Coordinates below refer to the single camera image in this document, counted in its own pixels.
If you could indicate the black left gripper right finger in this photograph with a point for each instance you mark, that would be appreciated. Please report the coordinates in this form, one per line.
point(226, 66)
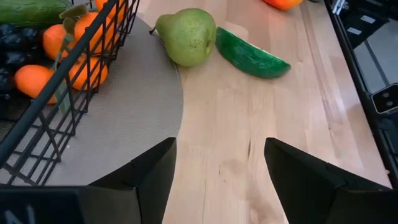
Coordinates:
point(311, 193)

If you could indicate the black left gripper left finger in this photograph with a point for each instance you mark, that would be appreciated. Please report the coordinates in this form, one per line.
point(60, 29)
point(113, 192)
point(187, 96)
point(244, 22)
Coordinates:
point(149, 186)

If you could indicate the watermelon slice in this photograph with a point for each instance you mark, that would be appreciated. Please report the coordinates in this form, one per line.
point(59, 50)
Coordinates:
point(248, 57)

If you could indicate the green pear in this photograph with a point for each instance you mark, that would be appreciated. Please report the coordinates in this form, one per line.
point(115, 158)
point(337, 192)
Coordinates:
point(189, 37)

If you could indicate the tangerine cluster with leaves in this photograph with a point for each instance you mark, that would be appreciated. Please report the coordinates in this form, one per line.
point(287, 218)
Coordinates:
point(31, 81)

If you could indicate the red orange mango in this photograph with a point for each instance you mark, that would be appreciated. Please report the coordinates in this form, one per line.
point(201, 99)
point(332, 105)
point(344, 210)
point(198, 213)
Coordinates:
point(283, 3)

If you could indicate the dark grape bunch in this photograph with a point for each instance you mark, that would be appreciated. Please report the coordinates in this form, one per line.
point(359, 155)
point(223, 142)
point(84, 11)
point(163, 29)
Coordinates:
point(15, 37)

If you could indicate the green cucumber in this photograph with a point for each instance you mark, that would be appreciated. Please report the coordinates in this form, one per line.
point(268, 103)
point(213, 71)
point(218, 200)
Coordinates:
point(31, 12)

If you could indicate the grey round mat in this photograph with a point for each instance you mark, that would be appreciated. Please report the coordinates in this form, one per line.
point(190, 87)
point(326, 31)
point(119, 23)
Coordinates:
point(133, 109)

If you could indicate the black metal table frame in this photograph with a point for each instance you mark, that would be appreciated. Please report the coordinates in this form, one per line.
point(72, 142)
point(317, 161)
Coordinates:
point(384, 146)

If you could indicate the black table-level camera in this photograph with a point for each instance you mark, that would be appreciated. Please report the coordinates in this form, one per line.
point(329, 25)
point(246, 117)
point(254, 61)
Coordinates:
point(385, 99)

